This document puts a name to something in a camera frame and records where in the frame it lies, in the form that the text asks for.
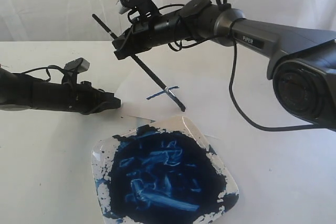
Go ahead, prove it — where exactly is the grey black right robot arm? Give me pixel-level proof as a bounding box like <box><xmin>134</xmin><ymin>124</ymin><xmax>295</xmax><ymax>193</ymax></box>
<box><xmin>108</xmin><ymin>0</ymin><xmax>335</xmax><ymax>132</ymax></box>

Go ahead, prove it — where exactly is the black paintbrush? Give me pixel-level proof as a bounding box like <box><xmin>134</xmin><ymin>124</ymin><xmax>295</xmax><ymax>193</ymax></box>
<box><xmin>92</xmin><ymin>14</ymin><xmax>186</xmax><ymax>112</ymax></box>

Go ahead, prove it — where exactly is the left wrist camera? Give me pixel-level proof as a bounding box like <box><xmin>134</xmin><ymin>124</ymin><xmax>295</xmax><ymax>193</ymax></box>
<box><xmin>64</xmin><ymin>57</ymin><xmax>90</xmax><ymax>74</ymax></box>

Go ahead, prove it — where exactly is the white paper sheet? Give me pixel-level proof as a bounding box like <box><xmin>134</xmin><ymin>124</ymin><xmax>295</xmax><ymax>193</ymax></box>
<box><xmin>117</xmin><ymin>68</ymin><xmax>230</xmax><ymax>138</ymax></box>

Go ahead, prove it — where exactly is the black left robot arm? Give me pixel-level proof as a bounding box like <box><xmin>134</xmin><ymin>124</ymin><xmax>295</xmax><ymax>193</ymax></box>
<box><xmin>1</xmin><ymin>69</ymin><xmax>121</xmax><ymax>115</ymax></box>

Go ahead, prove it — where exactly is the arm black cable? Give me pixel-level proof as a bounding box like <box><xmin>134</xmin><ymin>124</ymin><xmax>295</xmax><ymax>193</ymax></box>
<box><xmin>125</xmin><ymin>0</ymin><xmax>321</xmax><ymax>132</ymax></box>
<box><xmin>23</xmin><ymin>64</ymin><xmax>79</xmax><ymax>91</ymax></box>

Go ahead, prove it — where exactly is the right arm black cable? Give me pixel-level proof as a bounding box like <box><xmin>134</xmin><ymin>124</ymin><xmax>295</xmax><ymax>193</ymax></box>
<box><xmin>125</xmin><ymin>0</ymin><xmax>321</xmax><ymax>132</ymax></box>

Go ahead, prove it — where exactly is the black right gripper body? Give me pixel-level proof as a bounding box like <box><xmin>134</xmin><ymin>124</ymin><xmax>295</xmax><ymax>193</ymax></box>
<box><xmin>127</xmin><ymin>11</ymin><xmax>189</xmax><ymax>51</ymax></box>

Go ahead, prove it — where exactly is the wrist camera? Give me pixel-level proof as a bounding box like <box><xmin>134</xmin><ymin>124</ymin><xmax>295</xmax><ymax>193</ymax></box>
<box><xmin>64</xmin><ymin>57</ymin><xmax>90</xmax><ymax>74</ymax></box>
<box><xmin>118</xmin><ymin>0</ymin><xmax>160</xmax><ymax>18</ymax></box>

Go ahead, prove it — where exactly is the white plate with blue paint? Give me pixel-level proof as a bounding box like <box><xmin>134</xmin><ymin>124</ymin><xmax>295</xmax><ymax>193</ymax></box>
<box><xmin>91</xmin><ymin>116</ymin><xmax>239</xmax><ymax>223</ymax></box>

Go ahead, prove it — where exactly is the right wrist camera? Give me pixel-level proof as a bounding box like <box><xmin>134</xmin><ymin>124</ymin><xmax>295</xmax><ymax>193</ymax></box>
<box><xmin>118</xmin><ymin>0</ymin><xmax>160</xmax><ymax>18</ymax></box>

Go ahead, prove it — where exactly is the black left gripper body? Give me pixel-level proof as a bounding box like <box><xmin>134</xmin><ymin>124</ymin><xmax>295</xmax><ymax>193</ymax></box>
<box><xmin>31</xmin><ymin>78</ymin><xmax>105</xmax><ymax>115</ymax></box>

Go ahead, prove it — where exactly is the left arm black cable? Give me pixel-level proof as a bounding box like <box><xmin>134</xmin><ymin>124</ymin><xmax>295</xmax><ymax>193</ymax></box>
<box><xmin>23</xmin><ymin>64</ymin><xmax>79</xmax><ymax>91</ymax></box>

